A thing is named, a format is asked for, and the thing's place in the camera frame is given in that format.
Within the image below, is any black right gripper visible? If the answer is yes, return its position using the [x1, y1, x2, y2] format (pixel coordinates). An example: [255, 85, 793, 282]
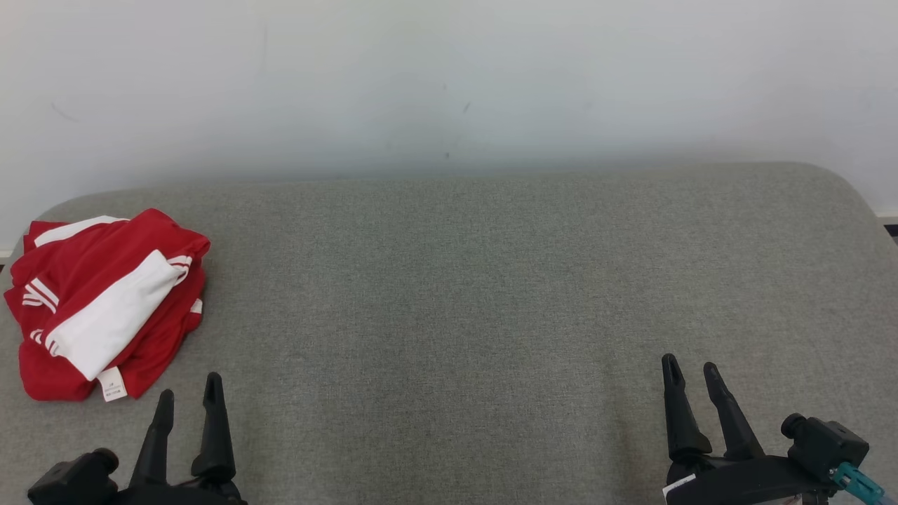
[661, 353, 837, 505]

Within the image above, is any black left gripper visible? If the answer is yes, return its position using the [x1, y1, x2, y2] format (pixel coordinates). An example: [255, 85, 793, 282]
[111, 373, 247, 505]

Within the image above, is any red white jersey shirt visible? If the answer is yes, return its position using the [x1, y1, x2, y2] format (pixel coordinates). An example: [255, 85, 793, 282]
[4, 208, 211, 403]

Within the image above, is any teal cable connector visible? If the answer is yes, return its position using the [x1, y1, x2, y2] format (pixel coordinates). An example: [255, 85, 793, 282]
[831, 462, 897, 505]

